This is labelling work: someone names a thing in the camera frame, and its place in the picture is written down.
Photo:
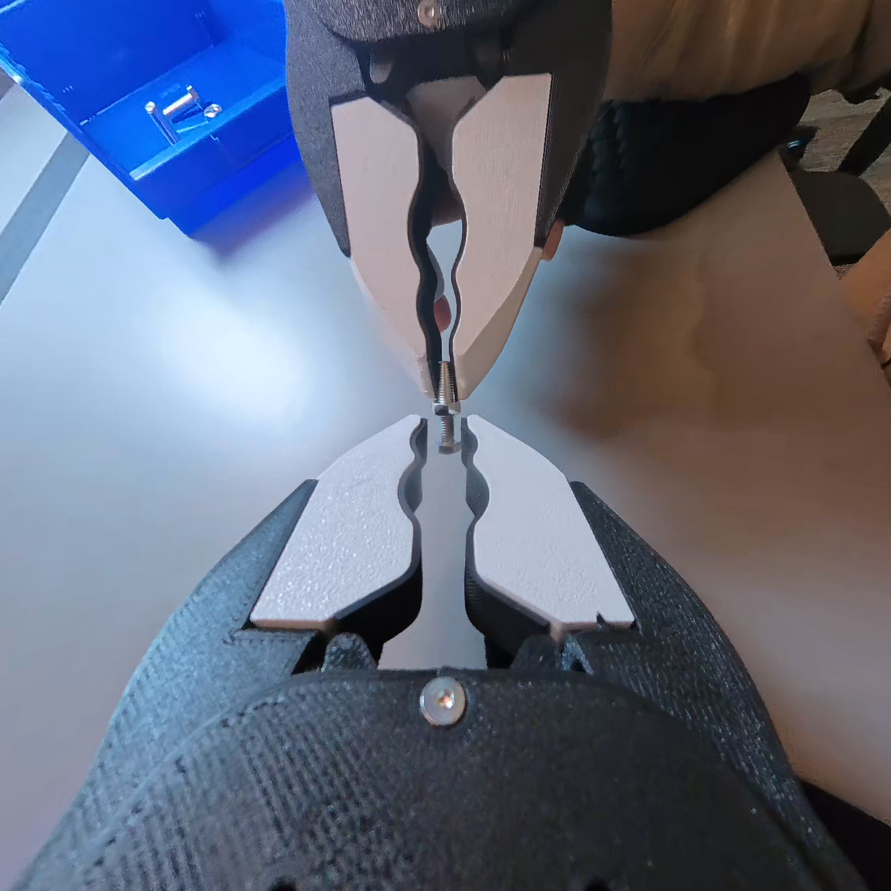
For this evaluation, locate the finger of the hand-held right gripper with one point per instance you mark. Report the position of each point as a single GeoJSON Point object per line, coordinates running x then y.
{"type": "Point", "coordinates": [504, 195]}
{"type": "Point", "coordinates": [376, 195]}

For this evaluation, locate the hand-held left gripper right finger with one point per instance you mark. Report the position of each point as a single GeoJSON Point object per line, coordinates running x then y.
{"type": "Point", "coordinates": [550, 543]}

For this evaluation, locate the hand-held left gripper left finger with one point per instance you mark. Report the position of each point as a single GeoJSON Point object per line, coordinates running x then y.
{"type": "Point", "coordinates": [341, 543]}

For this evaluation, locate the thin steel screw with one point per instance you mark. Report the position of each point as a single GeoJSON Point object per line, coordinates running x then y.
{"type": "Point", "coordinates": [444, 435]}

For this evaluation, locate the steel hex bolt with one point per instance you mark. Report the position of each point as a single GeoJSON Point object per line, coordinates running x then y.
{"type": "Point", "coordinates": [170, 109]}

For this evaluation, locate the blue plastic bin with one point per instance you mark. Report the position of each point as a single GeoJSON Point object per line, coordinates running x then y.
{"type": "Point", "coordinates": [56, 70]}

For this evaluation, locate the person's right forearm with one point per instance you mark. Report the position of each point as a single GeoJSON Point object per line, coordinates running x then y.
{"type": "Point", "coordinates": [752, 42]}

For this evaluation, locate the person's right hand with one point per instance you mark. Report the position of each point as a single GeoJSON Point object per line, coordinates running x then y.
{"type": "Point", "coordinates": [442, 315]}

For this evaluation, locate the black office chair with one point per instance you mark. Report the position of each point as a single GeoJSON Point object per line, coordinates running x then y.
{"type": "Point", "coordinates": [849, 216]}

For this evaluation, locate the person's torso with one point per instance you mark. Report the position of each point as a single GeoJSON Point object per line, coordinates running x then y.
{"type": "Point", "coordinates": [877, 300]}

